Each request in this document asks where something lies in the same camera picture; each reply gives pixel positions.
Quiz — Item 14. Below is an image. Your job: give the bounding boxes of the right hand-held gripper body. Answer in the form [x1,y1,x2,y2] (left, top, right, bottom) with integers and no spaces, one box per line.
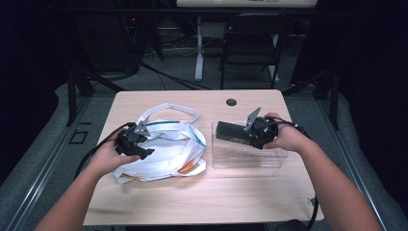
[244,106,280,150]

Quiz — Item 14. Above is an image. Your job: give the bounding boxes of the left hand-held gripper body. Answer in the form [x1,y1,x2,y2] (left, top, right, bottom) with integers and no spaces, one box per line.
[114,120,152,158]

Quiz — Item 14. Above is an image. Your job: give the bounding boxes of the white tote bag coloured patches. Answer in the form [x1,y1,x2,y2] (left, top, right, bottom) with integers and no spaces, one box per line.
[113,102,208,185]

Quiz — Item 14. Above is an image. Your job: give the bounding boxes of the clear plastic box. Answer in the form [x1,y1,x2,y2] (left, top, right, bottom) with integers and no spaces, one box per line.
[211,120,290,169]

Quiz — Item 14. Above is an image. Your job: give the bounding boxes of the black rectangular box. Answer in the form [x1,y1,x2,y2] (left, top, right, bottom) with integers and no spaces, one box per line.
[215,120,258,145]

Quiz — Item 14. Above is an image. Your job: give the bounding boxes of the person's left hand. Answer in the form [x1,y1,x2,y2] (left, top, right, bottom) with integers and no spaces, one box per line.
[88,132,141,177]

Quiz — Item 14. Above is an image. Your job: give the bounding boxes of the person's right hand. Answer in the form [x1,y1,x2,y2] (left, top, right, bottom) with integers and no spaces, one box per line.
[263,112,312,154]

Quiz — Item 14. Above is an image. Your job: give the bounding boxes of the black metal stand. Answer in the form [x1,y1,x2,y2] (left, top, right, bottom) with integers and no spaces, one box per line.
[65,67,126,127]
[282,67,341,131]

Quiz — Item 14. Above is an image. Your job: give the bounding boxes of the black folding chair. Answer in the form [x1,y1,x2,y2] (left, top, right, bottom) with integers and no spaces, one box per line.
[219,13,293,90]

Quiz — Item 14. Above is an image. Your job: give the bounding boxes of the black computer tower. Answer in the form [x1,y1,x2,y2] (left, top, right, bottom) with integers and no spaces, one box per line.
[76,14,142,74]

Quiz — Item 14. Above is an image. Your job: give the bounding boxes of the white desk with legs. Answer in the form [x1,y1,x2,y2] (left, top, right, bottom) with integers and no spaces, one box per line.
[175,0,319,84]

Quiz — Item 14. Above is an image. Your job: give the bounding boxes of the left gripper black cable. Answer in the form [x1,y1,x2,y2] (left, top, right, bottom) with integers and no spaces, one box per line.
[73,121,138,179]

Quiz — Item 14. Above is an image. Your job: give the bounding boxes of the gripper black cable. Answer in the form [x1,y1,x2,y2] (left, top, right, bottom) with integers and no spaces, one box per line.
[268,116,319,231]
[73,121,138,179]

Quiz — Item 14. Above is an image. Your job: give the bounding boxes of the black floor cable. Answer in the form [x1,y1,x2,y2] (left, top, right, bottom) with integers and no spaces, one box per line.
[139,62,213,91]

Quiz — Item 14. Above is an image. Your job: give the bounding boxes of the grey metal floor rail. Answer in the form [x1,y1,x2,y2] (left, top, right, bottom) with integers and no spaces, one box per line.
[5,95,93,231]
[316,95,388,231]

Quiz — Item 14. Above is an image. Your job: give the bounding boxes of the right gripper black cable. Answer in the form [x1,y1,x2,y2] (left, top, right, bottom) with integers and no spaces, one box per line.
[268,116,319,231]

